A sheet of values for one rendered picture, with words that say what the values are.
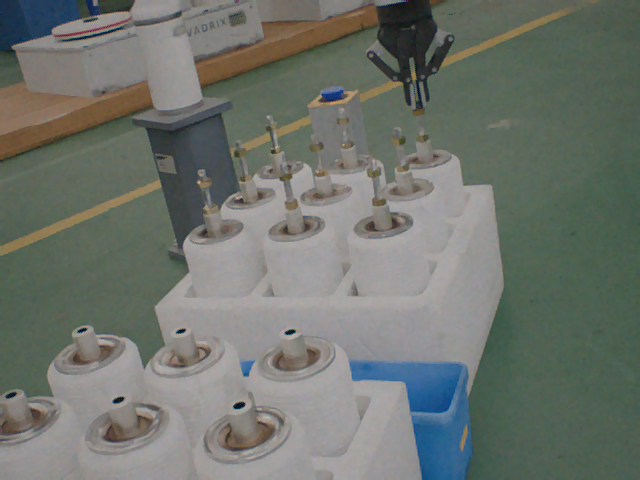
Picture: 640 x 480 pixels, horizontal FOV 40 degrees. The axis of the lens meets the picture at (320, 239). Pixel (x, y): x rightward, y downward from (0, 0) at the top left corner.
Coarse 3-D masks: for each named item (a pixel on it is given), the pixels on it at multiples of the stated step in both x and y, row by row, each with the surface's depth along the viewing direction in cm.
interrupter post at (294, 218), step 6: (288, 210) 112; (294, 210) 112; (300, 210) 113; (288, 216) 112; (294, 216) 112; (300, 216) 113; (288, 222) 113; (294, 222) 112; (300, 222) 113; (288, 228) 113; (294, 228) 113; (300, 228) 113
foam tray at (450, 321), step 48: (480, 192) 133; (480, 240) 126; (192, 288) 122; (432, 288) 107; (480, 288) 125; (240, 336) 115; (336, 336) 110; (384, 336) 107; (432, 336) 105; (480, 336) 124
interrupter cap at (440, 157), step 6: (432, 150) 132; (438, 150) 132; (444, 150) 131; (408, 156) 132; (414, 156) 131; (438, 156) 130; (444, 156) 129; (450, 156) 128; (408, 162) 129; (414, 162) 130; (432, 162) 128; (438, 162) 127; (444, 162) 127; (414, 168) 127; (420, 168) 126; (426, 168) 126
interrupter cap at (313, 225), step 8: (304, 216) 117; (312, 216) 116; (280, 224) 116; (312, 224) 114; (320, 224) 113; (272, 232) 114; (280, 232) 114; (288, 232) 114; (304, 232) 112; (312, 232) 111; (280, 240) 111; (288, 240) 111; (296, 240) 110
